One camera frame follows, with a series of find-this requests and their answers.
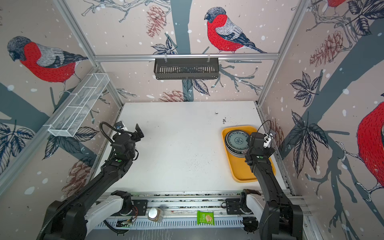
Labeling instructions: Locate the small teal patterned plate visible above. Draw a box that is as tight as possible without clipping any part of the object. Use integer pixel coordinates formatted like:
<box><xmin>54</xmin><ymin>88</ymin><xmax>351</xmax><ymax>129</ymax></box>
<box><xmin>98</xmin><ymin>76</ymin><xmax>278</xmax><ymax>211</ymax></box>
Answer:
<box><xmin>225</xmin><ymin>130</ymin><xmax>250</xmax><ymax>152</ymax></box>

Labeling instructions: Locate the green lettered rim plate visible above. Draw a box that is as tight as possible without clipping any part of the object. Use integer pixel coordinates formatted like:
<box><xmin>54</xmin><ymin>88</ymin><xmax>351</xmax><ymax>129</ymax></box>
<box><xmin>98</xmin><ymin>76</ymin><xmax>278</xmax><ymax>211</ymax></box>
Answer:
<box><xmin>225</xmin><ymin>142</ymin><xmax>248</xmax><ymax>158</ymax></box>

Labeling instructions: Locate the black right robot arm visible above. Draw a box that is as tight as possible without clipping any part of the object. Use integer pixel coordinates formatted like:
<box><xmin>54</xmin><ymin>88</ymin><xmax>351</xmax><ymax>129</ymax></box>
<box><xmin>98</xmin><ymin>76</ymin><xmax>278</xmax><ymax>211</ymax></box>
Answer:
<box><xmin>245</xmin><ymin>132</ymin><xmax>304</xmax><ymax>240</ymax></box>

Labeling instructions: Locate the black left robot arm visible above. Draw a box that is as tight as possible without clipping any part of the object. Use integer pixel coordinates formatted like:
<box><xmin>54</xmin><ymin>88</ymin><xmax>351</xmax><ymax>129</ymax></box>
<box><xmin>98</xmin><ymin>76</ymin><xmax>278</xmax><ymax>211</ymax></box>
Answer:
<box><xmin>37</xmin><ymin>122</ymin><xmax>144</xmax><ymax>240</ymax></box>

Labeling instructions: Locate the yellow plastic bin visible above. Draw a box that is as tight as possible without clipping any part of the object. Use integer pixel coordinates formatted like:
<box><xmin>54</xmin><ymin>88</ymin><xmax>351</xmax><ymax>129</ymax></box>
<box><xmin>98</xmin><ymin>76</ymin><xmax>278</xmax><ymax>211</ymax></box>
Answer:
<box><xmin>222</xmin><ymin>126</ymin><xmax>258</xmax><ymax>183</ymax></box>

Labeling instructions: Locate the small glass jar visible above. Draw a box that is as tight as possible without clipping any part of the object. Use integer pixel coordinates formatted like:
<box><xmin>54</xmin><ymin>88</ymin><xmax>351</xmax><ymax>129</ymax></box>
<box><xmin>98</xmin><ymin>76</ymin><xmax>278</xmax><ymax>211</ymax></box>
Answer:
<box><xmin>148</xmin><ymin>207</ymin><xmax>164</xmax><ymax>223</ymax></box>

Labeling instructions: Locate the green snack packet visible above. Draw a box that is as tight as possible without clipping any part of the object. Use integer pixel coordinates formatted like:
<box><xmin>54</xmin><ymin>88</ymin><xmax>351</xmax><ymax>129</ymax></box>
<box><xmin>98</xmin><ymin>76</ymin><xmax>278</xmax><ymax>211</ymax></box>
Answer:
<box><xmin>197</xmin><ymin>211</ymin><xmax>215</xmax><ymax>226</ymax></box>

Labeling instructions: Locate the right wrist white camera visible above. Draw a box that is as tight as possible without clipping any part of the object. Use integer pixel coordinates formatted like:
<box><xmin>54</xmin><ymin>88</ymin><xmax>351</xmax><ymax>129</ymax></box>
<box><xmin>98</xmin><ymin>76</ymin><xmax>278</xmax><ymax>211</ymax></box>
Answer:
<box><xmin>263</xmin><ymin>131</ymin><xmax>276</xmax><ymax>148</ymax></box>

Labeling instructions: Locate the wrist white camera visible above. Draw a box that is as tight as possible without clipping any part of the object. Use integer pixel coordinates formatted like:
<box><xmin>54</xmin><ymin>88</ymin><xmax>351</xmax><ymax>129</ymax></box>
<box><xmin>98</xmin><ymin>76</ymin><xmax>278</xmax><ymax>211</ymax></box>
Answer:
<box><xmin>114</xmin><ymin>121</ymin><xmax>128</xmax><ymax>131</ymax></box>
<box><xmin>263</xmin><ymin>131</ymin><xmax>276</xmax><ymax>148</ymax></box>

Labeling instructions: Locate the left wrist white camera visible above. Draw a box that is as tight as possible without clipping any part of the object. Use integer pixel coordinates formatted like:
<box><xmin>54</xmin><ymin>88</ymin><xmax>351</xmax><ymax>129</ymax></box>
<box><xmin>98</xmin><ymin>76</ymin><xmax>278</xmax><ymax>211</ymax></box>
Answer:
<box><xmin>114</xmin><ymin>121</ymin><xmax>128</xmax><ymax>131</ymax></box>

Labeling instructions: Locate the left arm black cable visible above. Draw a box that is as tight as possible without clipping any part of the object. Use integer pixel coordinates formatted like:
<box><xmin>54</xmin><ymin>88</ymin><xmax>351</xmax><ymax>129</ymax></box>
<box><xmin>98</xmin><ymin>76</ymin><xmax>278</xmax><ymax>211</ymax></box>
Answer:
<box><xmin>36</xmin><ymin>121</ymin><xmax>136</xmax><ymax>240</ymax></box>

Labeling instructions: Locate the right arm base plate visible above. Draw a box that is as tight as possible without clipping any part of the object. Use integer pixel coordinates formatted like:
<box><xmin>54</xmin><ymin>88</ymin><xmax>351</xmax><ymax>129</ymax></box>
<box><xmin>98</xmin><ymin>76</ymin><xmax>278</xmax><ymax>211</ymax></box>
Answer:
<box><xmin>225</xmin><ymin>198</ymin><xmax>252</xmax><ymax>215</ymax></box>

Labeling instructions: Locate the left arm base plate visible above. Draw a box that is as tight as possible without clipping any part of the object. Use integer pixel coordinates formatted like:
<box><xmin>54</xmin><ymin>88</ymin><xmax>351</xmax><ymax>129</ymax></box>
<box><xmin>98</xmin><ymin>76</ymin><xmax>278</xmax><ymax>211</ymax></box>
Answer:
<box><xmin>118</xmin><ymin>200</ymin><xmax>148</xmax><ymax>217</ymax></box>

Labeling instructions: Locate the white wire mesh shelf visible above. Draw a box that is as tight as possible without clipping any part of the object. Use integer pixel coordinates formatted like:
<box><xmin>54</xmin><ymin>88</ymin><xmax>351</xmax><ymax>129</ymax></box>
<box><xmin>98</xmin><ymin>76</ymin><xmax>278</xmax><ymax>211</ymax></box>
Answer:
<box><xmin>48</xmin><ymin>73</ymin><xmax>110</xmax><ymax>137</ymax></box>

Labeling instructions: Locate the black hanging wire basket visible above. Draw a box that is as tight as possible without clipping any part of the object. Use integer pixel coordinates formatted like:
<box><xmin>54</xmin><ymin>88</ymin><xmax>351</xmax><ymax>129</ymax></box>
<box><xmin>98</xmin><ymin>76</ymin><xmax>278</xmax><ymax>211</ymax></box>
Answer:
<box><xmin>154</xmin><ymin>58</ymin><xmax>220</xmax><ymax>80</ymax></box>

